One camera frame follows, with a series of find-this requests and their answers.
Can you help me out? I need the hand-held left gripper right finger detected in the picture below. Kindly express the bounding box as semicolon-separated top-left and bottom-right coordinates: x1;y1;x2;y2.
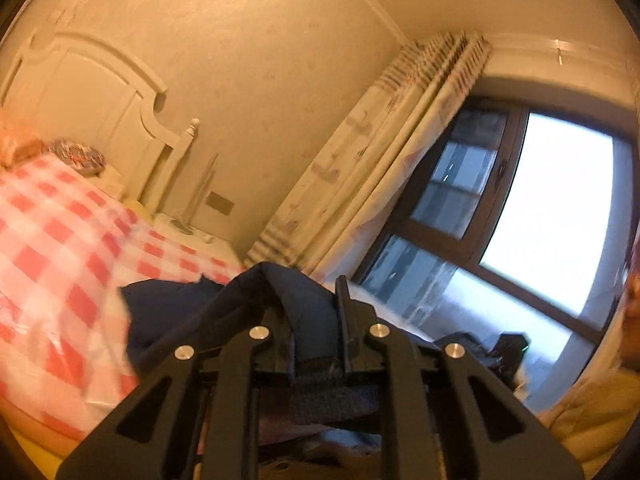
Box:
335;275;586;480

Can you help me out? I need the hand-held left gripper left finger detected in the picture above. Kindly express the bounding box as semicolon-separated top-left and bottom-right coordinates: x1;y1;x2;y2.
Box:
55;309;296;480

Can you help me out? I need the navy blue puffer jacket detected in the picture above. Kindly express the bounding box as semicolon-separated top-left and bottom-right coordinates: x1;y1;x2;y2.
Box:
120;261;501;463

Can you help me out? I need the person's cream top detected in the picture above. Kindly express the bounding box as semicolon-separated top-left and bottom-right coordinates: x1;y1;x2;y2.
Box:
539;364;640;476

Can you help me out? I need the person's head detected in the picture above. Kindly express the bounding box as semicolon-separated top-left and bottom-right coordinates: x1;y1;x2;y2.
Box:
619;260;640;367

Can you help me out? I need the white nightstand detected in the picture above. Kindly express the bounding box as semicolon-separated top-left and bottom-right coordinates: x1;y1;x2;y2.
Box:
151;211;237;258

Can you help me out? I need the dark framed window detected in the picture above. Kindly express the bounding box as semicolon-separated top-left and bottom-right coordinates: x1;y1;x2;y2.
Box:
350;102;637;348

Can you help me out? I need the ship print curtain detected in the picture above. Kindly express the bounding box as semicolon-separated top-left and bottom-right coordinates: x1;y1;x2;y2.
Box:
244;31;494;287

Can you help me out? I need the white pole lamp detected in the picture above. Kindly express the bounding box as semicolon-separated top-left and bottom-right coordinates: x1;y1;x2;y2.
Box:
186;154;219;227

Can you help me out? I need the pink checked blanket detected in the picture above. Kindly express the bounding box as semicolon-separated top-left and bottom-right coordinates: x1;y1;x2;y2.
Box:
0;154;247;443

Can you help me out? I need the cream pillow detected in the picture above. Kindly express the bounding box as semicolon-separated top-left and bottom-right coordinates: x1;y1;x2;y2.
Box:
99;165;127;197

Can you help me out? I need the patterned round pillow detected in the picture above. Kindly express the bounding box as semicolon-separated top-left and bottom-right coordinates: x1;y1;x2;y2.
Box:
49;138;109;177

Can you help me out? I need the white bed headboard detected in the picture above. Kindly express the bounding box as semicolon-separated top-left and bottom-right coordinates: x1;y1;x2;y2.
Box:
0;31;201;213

